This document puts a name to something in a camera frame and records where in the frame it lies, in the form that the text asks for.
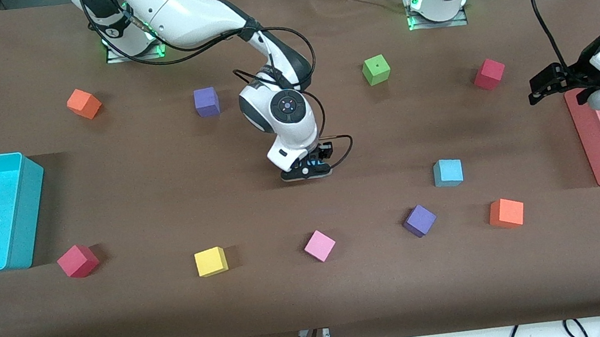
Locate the green foam block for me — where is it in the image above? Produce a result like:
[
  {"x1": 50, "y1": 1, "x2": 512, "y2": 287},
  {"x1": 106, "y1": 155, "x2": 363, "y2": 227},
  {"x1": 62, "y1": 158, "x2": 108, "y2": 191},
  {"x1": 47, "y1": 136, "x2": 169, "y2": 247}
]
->
[{"x1": 360, "y1": 53, "x2": 393, "y2": 87}]

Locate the red foam block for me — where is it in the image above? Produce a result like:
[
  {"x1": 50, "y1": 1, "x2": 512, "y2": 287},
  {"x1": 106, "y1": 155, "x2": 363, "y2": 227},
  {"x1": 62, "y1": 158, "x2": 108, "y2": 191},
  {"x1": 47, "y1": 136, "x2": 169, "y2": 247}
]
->
[
  {"x1": 471, "y1": 56, "x2": 509, "y2": 93},
  {"x1": 55, "y1": 242, "x2": 102, "y2": 281}
]

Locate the brown table cover sheet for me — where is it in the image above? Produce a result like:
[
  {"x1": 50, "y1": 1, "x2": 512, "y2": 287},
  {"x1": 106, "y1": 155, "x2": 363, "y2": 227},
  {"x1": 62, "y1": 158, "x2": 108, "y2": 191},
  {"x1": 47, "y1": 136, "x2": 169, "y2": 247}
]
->
[{"x1": 0, "y1": 0, "x2": 600, "y2": 337}]

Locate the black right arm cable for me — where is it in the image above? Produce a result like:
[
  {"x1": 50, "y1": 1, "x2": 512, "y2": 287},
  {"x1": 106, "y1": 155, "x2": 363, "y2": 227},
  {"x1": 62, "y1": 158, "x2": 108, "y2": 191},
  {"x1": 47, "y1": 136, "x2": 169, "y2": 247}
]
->
[{"x1": 78, "y1": 0, "x2": 357, "y2": 200}]

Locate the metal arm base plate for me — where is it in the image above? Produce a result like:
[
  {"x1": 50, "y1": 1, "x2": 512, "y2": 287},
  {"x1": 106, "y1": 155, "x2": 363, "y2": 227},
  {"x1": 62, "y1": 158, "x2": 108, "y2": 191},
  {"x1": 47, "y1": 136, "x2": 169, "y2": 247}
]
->
[
  {"x1": 402, "y1": 0, "x2": 470, "y2": 33},
  {"x1": 104, "y1": 36, "x2": 168, "y2": 66}
]

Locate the pink foam block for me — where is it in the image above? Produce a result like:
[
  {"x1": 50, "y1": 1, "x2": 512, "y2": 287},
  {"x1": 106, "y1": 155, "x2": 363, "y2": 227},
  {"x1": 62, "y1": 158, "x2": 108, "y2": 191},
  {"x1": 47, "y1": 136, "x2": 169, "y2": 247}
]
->
[{"x1": 302, "y1": 227, "x2": 339, "y2": 265}]

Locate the yellow foam block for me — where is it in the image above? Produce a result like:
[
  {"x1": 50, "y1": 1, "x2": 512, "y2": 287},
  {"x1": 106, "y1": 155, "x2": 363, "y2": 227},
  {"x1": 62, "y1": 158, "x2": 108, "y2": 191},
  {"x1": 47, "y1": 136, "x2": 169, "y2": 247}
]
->
[{"x1": 193, "y1": 245, "x2": 230, "y2": 279}]

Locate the purple foam block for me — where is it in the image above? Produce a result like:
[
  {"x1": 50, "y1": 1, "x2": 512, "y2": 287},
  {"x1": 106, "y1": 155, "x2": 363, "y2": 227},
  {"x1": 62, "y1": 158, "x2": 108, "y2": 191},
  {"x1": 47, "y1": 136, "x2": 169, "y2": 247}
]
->
[
  {"x1": 401, "y1": 202, "x2": 440, "y2": 240},
  {"x1": 192, "y1": 86, "x2": 222, "y2": 119}
]

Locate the orange foam block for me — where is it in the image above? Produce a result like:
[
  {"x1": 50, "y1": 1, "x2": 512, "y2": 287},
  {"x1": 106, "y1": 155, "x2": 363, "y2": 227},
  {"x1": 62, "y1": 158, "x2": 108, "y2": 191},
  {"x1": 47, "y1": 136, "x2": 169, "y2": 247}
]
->
[
  {"x1": 64, "y1": 86, "x2": 104, "y2": 123},
  {"x1": 486, "y1": 196, "x2": 527, "y2": 231}
]

